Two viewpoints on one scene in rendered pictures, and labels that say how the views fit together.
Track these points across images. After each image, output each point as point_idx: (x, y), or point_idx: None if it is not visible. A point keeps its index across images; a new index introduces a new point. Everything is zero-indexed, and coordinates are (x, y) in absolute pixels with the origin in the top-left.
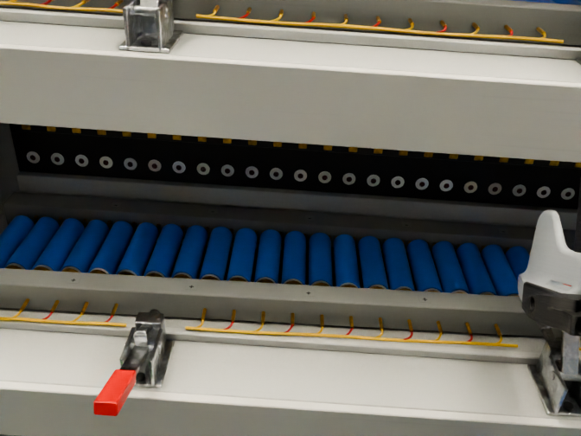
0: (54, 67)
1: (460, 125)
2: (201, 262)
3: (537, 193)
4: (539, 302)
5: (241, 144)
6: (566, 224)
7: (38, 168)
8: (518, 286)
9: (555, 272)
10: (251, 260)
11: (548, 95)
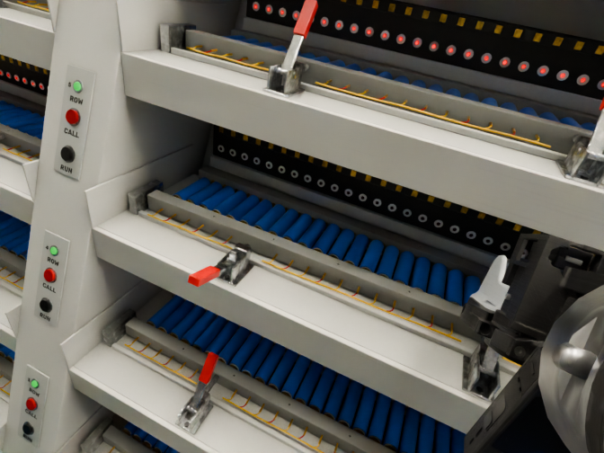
0: (226, 93)
1: (452, 182)
2: None
3: None
4: (466, 307)
5: (332, 169)
6: None
7: (222, 155)
8: None
9: (491, 296)
10: (315, 237)
11: (519, 176)
